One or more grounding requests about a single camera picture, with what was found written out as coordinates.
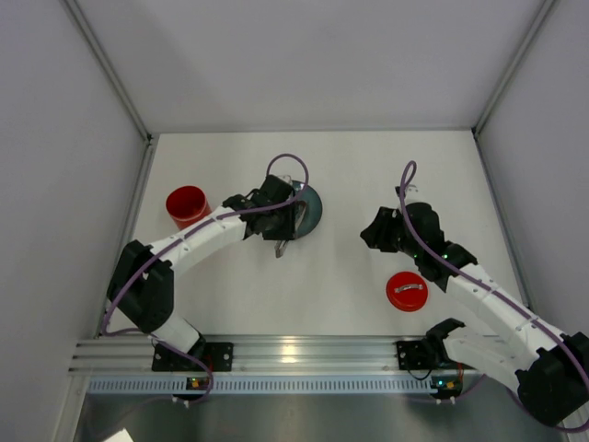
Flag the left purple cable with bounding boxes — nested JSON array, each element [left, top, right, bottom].
[[100, 153, 309, 340]]

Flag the red round lid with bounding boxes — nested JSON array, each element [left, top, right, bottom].
[[386, 272, 429, 312]]

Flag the black base bracket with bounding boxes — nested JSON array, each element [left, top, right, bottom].
[[395, 339, 438, 371], [151, 343, 234, 372]]

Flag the right black base bracket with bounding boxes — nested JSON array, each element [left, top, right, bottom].
[[395, 339, 438, 371]]

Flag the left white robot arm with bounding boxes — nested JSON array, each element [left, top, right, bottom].
[[105, 174, 295, 359]]

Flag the grey slotted cable duct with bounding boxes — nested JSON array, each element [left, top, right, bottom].
[[87, 375, 443, 395]]

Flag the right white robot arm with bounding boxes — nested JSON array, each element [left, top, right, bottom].
[[360, 202, 588, 427]]

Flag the blue ceramic plate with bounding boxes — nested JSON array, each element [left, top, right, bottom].
[[292, 180, 323, 239]]

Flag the red cylindrical container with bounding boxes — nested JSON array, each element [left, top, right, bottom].
[[166, 185, 212, 230]]

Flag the metal serving tongs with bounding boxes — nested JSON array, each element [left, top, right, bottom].
[[274, 180, 311, 259]]

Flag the aluminium mounting rail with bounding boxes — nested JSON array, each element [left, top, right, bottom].
[[68, 334, 502, 374]]

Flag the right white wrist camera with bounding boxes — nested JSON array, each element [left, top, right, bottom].
[[396, 184, 423, 204]]

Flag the left black base bracket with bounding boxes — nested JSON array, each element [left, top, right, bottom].
[[151, 343, 234, 372]]

